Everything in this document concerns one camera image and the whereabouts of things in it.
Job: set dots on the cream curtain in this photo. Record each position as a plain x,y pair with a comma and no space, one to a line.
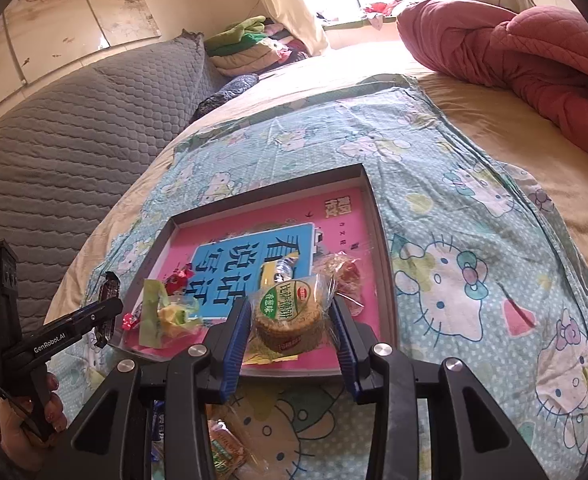
289,0

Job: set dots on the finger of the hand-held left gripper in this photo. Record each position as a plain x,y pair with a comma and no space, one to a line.
94,317

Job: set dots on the clothes on window sill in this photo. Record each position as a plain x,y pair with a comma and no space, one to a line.
378,12

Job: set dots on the black candy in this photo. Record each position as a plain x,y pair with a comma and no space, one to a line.
110,284

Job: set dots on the blue white snack packet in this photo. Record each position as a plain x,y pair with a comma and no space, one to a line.
284,270

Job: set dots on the shallow cardboard box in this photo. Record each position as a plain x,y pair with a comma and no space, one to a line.
379,270

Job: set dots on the grey quilted headboard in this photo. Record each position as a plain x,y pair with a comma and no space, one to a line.
74,150

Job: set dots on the dark patterned cloth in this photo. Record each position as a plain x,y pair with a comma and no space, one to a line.
229,90

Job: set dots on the orange snack packet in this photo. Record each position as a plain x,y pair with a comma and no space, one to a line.
226,452

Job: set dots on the stack of folded clothes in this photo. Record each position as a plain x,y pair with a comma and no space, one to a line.
254,45

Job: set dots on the cartoon cat printed blanket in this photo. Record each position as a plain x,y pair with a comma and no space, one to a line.
473,260

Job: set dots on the painted wall panel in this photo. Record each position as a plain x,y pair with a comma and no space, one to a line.
74,10

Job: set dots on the red snack packet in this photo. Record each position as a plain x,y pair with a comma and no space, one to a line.
179,280

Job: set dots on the green snack packet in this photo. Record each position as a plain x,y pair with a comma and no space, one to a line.
149,320

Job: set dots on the clear brown snack packet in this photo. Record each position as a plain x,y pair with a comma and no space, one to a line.
346,275

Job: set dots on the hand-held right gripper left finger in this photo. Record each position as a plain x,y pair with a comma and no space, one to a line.
236,345

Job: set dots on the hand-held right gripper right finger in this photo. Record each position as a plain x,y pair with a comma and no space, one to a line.
346,350

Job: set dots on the red quilt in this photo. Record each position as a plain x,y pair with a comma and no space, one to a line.
523,60

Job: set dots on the round biscuit packet green label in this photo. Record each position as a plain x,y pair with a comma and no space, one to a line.
289,320

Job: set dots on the person's left hand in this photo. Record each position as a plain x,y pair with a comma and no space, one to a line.
19,435

